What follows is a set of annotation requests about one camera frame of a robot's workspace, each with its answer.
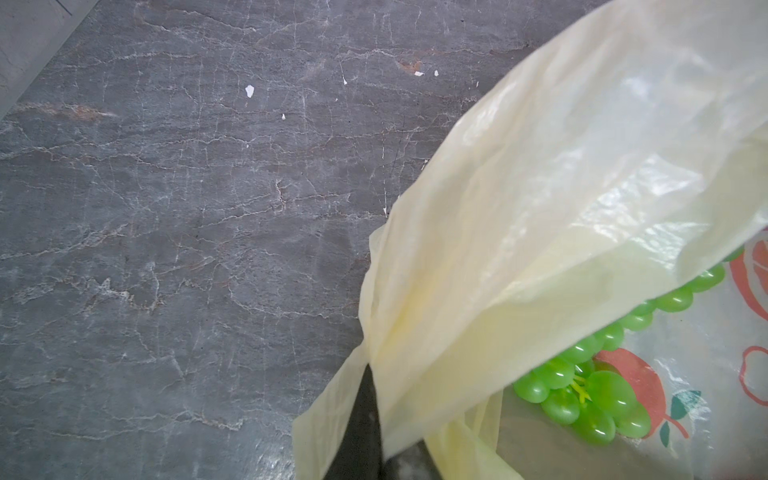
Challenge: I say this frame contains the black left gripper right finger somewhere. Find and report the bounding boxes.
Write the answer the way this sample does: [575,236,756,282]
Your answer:
[383,440,442,480]

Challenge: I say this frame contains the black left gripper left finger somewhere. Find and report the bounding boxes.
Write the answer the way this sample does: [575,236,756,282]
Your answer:
[324,366,383,480]

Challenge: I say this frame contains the cream printed plastic bag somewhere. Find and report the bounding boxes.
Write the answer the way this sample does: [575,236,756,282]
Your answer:
[292,1,767,479]

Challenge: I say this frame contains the green fake grape bunch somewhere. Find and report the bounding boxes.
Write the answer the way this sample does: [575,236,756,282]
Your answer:
[511,247,744,446]

